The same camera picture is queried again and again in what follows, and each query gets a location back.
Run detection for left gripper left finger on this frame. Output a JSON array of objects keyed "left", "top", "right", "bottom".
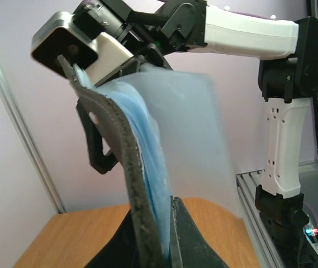
[{"left": 87, "top": 210, "right": 140, "bottom": 268}]

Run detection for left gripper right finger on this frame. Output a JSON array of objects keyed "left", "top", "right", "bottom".
[{"left": 169, "top": 197, "right": 227, "bottom": 268}]

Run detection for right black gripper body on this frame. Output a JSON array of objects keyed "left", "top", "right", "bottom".
[{"left": 94, "top": 46, "right": 172, "bottom": 86}]

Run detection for black leather card holder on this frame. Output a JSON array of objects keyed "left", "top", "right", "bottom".
[{"left": 56, "top": 54, "right": 242, "bottom": 268}]

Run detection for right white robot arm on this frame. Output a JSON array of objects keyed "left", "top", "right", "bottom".
[{"left": 66, "top": 1, "right": 317, "bottom": 211}]

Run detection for right circuit board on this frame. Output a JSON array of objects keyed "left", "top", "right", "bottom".
[{"left": 303, "top": 226, "right": 318, "bottom": 244}]

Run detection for aluminium frame rails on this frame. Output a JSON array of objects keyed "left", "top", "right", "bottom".
[{"left": 236, "top": 170, "right": 296, "bottom": 267}]

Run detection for right aluminium corner post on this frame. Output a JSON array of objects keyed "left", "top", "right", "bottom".
[{"left": 0, "top": 65, "right": 67, "bottom": 214}]

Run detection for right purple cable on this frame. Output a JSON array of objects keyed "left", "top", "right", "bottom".
[{"left": 303, "top": 202, "right": 318, "bottom": 227}]

